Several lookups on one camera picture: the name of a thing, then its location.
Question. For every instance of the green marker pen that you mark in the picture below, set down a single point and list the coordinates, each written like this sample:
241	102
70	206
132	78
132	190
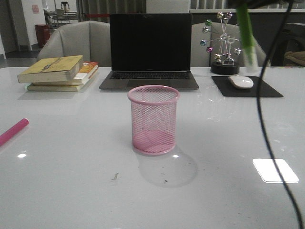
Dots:
246	35

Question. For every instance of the pink marker pen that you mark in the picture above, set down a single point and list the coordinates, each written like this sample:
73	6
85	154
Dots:
11	132

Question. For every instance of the pink mesh pen holder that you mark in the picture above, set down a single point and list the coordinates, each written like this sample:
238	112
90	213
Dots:
153	109

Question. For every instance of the grey laptop black screen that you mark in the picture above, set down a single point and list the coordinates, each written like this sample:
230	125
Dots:
150	49

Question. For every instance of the black mouse pad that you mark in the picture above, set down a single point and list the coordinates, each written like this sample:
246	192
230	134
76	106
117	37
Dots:
228	90

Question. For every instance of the orange white middle book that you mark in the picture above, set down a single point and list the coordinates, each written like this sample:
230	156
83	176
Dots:
82	77

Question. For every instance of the ferris wheel desk toy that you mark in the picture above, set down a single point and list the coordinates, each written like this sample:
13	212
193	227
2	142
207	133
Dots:
224	64

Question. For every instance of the grey right armchair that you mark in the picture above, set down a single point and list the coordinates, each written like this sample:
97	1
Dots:
206	43

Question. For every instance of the grey armchair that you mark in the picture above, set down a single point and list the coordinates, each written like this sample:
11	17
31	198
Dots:
206	43
91	39

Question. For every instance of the white computer mouse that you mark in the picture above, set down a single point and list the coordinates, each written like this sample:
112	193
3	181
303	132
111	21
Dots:
241	82

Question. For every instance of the grey left armchair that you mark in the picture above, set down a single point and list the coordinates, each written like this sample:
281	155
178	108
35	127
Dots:
91	39

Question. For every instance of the yellow top book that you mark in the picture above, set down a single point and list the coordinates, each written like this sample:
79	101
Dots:
52	70

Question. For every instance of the red trash bin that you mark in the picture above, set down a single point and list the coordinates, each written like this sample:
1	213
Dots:
42	33

